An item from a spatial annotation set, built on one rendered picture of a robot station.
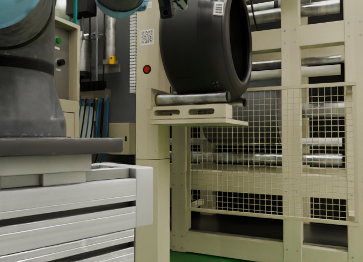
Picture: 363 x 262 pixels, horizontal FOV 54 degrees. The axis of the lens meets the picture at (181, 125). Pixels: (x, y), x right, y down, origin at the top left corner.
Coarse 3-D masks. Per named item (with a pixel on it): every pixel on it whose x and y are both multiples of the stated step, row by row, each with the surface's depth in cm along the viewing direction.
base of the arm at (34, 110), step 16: (0, 64) 42; (16, 64) 43; (32, 64) 44; (48, 64) 47; (0, 80) 42; (16, 80) 42; (32, 80) 44; (48, 80) 46; (0, 96) 41; (16, 96) 42; (32, 96) 43; (48, 96) 45; (0, 112) 40; (16, 112) 41; (32, 112) 42; (48, 112) 44; (0, 128) 40; (16, 128) 41; (32, 128) 42; (48, 128) 44; (64, 128) 48
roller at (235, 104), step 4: (236, 100) 175; (240, 100) 174; (244, 100) 174; (184, 104) 187; (188, 104) 186; (192, 104) 185; (196, 104) 184; (200, 104) 183; (204, 104) 182; (228, 104) 177; (232, 104) 176; (236, 104) 175; (240, 104) 174; (244, 104) 174
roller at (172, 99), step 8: (160, 96) 161; (168, 96) 160; (176, 96) 158; (184, 96) 156; (192, 96) 154; (200, 96) 153; (208, 96) 151; (216, 96) 150; (224, 96) 148; (160, 104) 163
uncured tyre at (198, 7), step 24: (192, 0) 144; (216, 0) 141; (240, 0) 167; (168, 24) 146; (192, 24) 142; (216, 24) 140; (240, 24) 186; (168, 48) 147; (192, 48) 143; (216, 48) 141; (240, 48) 191; (168, 72) 154; (192, 72) 148; (216, 72) 145; (240, 72) 188; (240, 96) 171
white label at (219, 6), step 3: (216, 3) 140; (219, 3) 140; (222, 3) 140; (216, 6) 140; (219, 6) 140; (222, 6) 140; (213, 9) 140; (216, 9) 139; (219, 9) 139; (222, 9) 139; (213, 12) 139; (216, 12) 139; (219, 12) 139; (222, 12) 139; (222, 15) 139
